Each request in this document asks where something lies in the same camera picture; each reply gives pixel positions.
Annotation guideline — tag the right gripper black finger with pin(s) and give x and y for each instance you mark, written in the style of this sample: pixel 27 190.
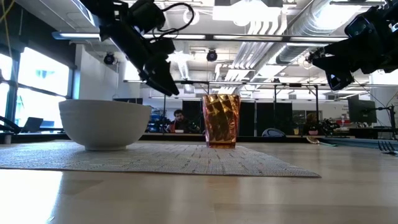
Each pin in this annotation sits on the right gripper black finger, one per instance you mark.
pixel 351 48
pixel 337 70

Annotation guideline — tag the overhead frame bar with lights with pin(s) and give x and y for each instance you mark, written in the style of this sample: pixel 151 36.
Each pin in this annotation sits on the overhead frame bar with lights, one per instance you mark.
pixel 248 38

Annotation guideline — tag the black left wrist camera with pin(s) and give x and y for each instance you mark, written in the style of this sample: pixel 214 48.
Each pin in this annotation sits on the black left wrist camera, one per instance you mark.
pixel 147 15

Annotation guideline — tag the white ceramic bowl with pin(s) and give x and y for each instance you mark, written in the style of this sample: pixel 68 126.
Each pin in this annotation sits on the white ceramic bowl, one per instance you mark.
pixel 102 124

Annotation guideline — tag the black metal rack frame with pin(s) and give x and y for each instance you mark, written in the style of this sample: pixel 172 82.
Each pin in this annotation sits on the black metal rack frame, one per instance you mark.
pixel 316 109

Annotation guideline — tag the black computer monitor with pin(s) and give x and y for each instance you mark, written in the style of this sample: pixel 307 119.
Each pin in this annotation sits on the black computer monitor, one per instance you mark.
pixel 362 112

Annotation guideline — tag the silver ventilation duct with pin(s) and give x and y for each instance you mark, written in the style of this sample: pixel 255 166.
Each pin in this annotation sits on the silver ventilation duct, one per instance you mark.
pixel 311 21

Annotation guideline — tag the amber faceted plastic cup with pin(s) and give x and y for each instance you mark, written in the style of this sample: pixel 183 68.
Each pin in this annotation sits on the amber faceted plastic cup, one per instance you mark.
pixel 221 121

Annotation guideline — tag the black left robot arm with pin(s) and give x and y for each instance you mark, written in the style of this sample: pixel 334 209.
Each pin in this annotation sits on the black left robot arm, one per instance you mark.
pixel 109 15

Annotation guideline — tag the black ceiling camera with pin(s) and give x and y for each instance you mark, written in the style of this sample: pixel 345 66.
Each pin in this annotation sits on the black ceiling camera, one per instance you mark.
pixel 109 58
pixel 211 55

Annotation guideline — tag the dark laptop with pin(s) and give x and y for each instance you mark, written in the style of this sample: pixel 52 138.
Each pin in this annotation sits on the dark laptop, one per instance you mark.
pixel 32 124

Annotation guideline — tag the grey woven placemat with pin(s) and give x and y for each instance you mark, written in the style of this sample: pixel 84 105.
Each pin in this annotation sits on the grey woven placemat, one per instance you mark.
pixel 155 160

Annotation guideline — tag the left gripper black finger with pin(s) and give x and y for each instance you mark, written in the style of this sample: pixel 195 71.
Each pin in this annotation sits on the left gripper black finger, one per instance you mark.
pixel 161 79

